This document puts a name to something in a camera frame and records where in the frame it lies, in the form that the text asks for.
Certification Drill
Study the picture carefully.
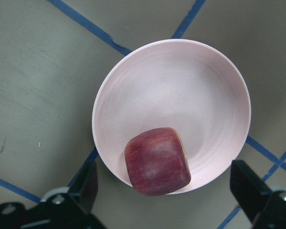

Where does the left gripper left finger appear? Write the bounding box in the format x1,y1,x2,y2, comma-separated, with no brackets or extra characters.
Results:
0,161,105,229

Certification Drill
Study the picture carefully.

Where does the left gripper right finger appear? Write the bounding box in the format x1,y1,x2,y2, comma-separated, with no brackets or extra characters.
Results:
230,160,286,229

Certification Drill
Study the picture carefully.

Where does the red apple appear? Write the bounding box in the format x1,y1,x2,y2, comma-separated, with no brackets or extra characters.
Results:
124,127,191,196

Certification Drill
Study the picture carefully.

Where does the pink plate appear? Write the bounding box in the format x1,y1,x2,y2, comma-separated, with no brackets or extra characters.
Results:
92,39,251,193

